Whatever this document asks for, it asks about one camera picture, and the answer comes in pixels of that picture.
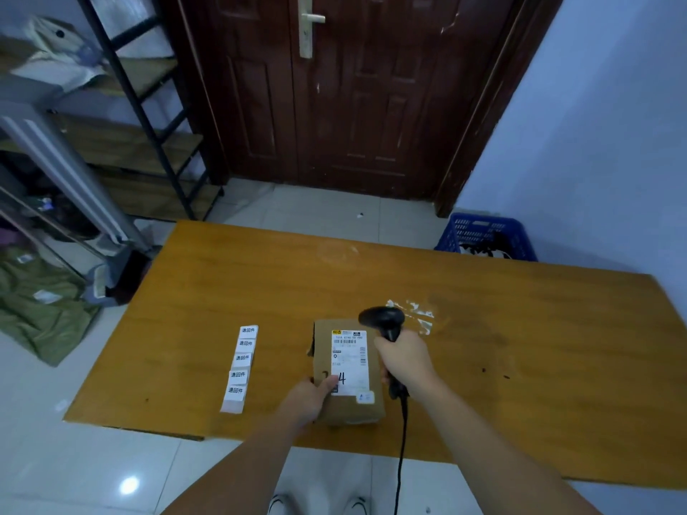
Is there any person's right hand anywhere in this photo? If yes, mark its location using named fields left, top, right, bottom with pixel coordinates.
left=374, top=330, right=443, bottom=399

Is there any person's left hand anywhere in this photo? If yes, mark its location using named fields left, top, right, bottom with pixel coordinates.
left=276, top=374, right=340, bottom=428

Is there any brown cardboard parcel box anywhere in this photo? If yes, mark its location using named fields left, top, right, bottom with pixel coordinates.
left=306, top=318, right=386, bottom=427

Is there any black barcode scanner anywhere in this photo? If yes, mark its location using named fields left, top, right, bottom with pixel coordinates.
left=358, top=306, right=410, bottom=401

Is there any person's left forearm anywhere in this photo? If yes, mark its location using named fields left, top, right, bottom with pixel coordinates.
left=160, top=408, right=308, bottom=515

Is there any person's right forearm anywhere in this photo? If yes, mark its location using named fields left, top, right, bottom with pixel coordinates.
left=407, top=381, right=603, bottom=515

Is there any white shipping label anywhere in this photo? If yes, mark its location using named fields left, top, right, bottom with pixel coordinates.
left=330, top=329, right=376, bottom=406

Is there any strip of white stickers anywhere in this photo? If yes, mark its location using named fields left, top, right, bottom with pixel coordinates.
left=220, top=325, right=259, bottom=415

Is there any clear tape residue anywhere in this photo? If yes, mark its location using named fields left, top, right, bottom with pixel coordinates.
left=385, top=299, right=437, bottom=336

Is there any wooden table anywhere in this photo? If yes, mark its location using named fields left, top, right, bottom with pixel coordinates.
left=63, top=220, right=687, bottom=491

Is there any blue plastic crate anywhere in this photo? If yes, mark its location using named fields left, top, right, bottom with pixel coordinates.
left=434, top=212, right=539, bottom=262

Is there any dark brown wooden door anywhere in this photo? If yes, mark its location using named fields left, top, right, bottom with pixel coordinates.
left=161, top=0, right=565, bottom=218

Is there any green plastic mailing bag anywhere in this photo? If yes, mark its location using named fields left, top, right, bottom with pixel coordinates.
left=0, top=246, right=102, bottom=367

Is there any black metal shelf rack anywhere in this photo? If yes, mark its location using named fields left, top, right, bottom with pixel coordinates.
left=48, top=0, right=225, bottom=222

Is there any white cloth bag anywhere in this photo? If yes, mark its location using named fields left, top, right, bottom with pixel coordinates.
left=10, top=16, right=110, bottom=94

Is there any black scanner cable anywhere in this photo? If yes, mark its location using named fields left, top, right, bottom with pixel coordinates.
left=394, top=397, right=410, bottom=515

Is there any grey metal frame post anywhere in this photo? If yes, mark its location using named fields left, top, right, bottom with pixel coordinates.
left=0, top=89, right=151, bottom=252

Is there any brass door handle plate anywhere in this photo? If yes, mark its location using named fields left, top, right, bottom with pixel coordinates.
left=297, top=0, right=326, bottom=60

